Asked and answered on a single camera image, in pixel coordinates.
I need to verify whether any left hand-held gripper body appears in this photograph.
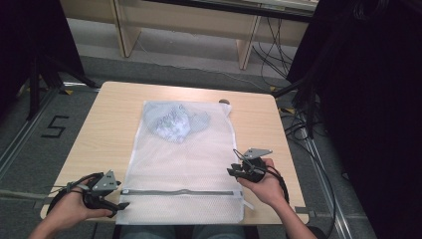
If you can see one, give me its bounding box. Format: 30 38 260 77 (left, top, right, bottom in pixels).
82 169 122 219

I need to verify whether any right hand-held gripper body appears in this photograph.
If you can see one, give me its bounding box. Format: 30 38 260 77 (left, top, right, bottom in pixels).
234 147 274 184

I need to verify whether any white mesh laundry bag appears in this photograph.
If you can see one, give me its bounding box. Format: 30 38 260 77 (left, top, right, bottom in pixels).
115 100 255 225

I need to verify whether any person's right hand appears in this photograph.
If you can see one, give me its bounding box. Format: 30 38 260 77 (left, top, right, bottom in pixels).
237 157 287 209

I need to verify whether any person's left hand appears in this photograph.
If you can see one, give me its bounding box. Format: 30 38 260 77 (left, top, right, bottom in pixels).
49 175 113 231

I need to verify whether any grey printed garment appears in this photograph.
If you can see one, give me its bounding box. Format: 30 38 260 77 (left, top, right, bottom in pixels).
142 101 212 144

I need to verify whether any black metal stand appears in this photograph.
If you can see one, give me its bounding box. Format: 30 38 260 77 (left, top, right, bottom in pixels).
25 53 99 121

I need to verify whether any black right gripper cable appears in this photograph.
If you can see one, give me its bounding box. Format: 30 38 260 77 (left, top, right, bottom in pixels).
264 164 291 204

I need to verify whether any bundle of black floor cables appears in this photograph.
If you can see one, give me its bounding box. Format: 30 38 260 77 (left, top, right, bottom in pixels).
252 16 337 239

